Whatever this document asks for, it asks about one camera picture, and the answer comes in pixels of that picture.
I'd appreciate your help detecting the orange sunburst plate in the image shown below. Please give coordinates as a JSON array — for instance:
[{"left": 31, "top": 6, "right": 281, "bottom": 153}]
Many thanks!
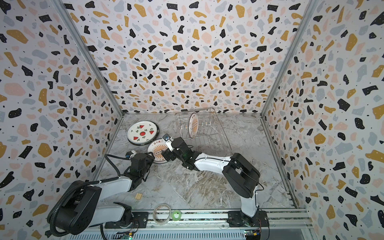
[
  {"left": 147, "top": 139, "right": 168, "bottom": 158},
  {"left": 189, "top": 112, "right": 199, "bottom": 139}
]

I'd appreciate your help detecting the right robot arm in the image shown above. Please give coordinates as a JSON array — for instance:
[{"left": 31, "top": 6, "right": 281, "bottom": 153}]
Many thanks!
[{"left": 162, "top": 134, "right": 260, "bottom": 218}]

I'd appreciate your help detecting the orange sunburst plate front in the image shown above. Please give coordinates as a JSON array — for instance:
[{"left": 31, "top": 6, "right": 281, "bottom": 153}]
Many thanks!
[{"left": 147, "top": 139, "right": 168, "bottom": 158}]

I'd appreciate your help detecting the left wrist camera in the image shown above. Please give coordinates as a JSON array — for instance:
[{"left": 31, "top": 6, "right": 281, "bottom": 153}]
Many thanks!
[{"left": 126, "top": 151, "right": 137, "bottom": 160}]

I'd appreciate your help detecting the green rim plate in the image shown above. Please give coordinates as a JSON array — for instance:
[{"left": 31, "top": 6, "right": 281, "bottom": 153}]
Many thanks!
[{"left": 154, "top": 157, "right": 171, "bottom": 165}]

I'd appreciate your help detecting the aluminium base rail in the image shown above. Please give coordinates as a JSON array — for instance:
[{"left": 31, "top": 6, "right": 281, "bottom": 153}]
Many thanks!
[{"left": 56, "top": 207, "right": 314, "bottom": 240}]

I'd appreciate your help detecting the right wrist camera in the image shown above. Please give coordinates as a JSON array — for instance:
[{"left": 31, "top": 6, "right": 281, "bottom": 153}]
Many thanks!
[{"left": 162, "top": 134, "right": 174, "bottom": 152}]

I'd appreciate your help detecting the small wooden block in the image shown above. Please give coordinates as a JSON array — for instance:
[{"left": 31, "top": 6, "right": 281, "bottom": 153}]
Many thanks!
[{"left": 135, "top": 193, "right": 143, "bottom": 200}]

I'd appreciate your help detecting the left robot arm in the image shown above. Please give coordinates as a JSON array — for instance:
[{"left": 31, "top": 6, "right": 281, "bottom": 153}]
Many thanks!
[{"left": 47, "top": 151, "right": 155, "bottom": 237}]

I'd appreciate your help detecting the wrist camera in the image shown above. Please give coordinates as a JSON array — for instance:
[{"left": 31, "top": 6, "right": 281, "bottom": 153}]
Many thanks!
[
  {"left": 162, "top": 134, "right": 174, "bottom": 152},
  {"left": 126, "top": 151, "right": 137, "bottom": 160}
]

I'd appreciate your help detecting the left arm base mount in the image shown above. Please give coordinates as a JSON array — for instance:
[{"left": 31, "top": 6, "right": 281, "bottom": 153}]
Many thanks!
[{"left": 104, "top": 212, "right": 149, "bottom": 230}]

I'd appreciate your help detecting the clear tape roll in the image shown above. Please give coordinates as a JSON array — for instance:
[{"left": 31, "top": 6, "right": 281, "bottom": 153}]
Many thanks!
[{"left": 152, "top": 204, "right": 172, "bottom": 226}]

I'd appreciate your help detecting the watermelon blue rim plate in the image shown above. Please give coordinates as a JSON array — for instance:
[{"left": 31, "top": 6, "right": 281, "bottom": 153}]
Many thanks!
[{"left": 126, "top": 120, "right": 159, "bottom": 144}]

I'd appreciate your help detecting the wire dish rack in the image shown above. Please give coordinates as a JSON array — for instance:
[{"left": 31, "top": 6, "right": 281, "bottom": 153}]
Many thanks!
[{"left": 176, "top": 108, "right": 232, "bottom": 157}]

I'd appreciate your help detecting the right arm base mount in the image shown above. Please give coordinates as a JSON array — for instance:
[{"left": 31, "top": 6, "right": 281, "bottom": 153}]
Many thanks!
[{"left": 227, "top": 210, "right": 270, "bottom": 228}]

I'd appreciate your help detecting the green tape roll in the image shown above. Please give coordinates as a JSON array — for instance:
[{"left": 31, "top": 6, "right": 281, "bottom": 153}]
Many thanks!
[{"left": 171, "top": 210, "right": 182, "bottom": 221}]

